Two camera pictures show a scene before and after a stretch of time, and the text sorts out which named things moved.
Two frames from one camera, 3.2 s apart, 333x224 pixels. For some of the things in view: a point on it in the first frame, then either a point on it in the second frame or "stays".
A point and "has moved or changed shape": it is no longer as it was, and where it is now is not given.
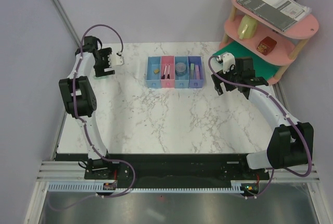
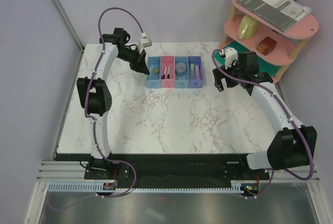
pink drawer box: x=167 y=71 stays
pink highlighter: x=197 y=72 stays
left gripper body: x=103 y=61 → x=134 y=58
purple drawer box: x=195 y=72 stays
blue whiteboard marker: x=163 y=75 stays
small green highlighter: x=102 y=77 has moved or changed shape
